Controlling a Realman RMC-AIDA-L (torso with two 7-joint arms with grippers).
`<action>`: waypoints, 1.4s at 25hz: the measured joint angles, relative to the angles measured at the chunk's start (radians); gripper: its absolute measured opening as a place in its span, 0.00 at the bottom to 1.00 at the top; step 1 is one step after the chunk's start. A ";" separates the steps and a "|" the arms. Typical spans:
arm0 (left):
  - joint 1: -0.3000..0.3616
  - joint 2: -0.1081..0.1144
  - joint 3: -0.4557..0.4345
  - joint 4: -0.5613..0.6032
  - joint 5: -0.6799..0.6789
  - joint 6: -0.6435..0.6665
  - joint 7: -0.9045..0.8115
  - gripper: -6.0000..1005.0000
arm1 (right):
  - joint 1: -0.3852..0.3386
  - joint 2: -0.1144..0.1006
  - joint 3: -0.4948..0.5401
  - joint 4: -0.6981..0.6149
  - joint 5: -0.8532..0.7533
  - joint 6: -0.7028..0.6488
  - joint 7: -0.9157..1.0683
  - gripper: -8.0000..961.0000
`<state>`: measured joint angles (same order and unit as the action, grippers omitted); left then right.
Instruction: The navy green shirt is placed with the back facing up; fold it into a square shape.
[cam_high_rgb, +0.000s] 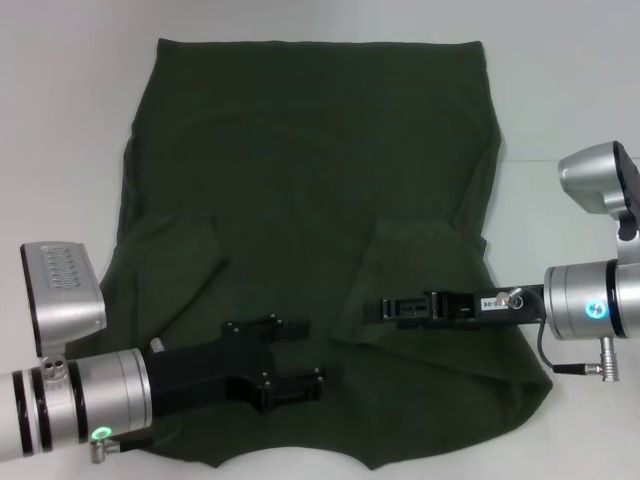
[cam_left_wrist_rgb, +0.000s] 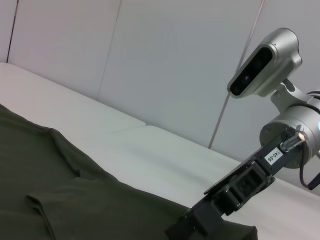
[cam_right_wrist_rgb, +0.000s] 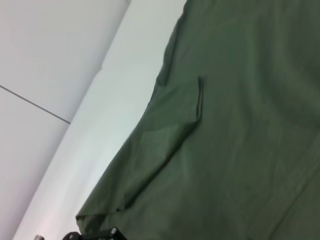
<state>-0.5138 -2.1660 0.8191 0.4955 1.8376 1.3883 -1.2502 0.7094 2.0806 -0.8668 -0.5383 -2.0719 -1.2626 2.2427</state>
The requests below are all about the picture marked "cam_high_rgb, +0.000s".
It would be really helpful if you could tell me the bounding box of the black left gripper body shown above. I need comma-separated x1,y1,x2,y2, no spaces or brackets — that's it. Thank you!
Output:
144,324,276,416

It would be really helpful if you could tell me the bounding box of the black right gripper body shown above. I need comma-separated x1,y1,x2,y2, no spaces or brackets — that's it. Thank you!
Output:
472,284,546,329

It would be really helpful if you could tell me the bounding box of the dark green shirt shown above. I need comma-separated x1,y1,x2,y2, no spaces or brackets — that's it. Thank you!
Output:
99,37,554,472

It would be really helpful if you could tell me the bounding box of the right arm cable with plug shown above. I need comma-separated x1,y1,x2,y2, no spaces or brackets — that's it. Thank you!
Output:
537,319,621,384

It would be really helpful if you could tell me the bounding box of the arm cable with plug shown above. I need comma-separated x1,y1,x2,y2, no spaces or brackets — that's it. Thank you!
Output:
88,434,156,464
537,319,621,384

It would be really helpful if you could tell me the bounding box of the left arm cable with plug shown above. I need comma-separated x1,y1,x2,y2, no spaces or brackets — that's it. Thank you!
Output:
88,434,156,464

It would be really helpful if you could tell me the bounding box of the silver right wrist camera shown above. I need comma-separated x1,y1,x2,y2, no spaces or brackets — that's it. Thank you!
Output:
558,141,640,241

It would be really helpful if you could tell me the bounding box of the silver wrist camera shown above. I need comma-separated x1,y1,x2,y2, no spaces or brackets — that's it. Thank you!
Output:
19,242,107,357
558,141,640,241

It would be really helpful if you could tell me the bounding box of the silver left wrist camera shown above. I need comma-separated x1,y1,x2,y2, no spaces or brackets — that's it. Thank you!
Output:
19,242,107,357

